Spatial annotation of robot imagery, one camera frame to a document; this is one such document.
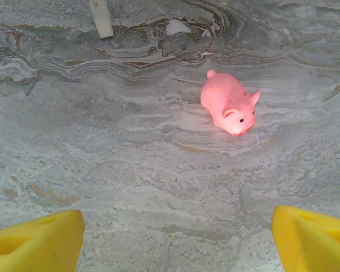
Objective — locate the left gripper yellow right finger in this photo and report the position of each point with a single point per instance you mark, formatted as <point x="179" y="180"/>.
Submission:
<point x="314" y="243"/>

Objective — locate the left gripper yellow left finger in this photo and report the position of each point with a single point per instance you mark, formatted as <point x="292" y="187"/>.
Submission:
<point x="34" y="246"/>

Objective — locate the pink toy pig dark specks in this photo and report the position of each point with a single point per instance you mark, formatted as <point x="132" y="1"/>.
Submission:
<point x="229" y="102"/>

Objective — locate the wooden shelf white metal frame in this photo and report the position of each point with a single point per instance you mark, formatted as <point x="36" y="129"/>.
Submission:
<point x="102" y="20"/>

